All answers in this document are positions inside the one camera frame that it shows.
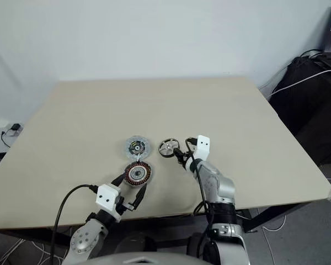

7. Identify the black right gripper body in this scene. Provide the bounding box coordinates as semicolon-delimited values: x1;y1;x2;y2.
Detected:
177;150;195;167

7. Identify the black laptop cable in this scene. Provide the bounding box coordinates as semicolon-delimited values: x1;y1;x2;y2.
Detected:
300;49;328;60

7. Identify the dark rounded shape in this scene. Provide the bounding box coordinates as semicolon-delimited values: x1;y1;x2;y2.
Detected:
111;231;156;251

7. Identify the black side table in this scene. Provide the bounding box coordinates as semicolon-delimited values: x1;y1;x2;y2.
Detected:
266;54;331;166

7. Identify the silver robot torso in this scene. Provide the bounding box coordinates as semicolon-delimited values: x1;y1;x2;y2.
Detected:
90;246;208;265

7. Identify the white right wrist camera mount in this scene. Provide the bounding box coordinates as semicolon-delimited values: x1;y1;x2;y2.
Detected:
192;135;211;161

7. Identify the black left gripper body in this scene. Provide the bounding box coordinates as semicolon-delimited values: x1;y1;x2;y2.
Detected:
116;194;135;215

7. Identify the black spoked rotor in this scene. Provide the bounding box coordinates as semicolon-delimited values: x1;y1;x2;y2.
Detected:
158;137;180;159

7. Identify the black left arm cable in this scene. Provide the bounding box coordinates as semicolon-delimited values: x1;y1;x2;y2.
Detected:
50;184;100;265

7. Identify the white cable over bag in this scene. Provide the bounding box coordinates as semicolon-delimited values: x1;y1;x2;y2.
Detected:
267;68;331;97

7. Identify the white floor cable tangle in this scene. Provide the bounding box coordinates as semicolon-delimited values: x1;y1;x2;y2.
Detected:
0;236;71;265

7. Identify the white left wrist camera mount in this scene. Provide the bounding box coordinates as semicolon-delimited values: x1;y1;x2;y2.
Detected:
95;184;122;222

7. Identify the white power strip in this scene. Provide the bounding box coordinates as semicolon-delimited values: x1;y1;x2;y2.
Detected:
0;119;25;136

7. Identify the round grey motor lid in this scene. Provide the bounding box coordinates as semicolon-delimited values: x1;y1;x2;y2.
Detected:
123;135;154;160

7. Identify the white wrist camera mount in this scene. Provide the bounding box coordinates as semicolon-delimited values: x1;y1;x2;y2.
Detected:
95;184;122;222
192;135;211;161

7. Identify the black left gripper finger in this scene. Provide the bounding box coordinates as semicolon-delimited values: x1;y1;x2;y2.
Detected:
131;183;149;211
110;173;128;187

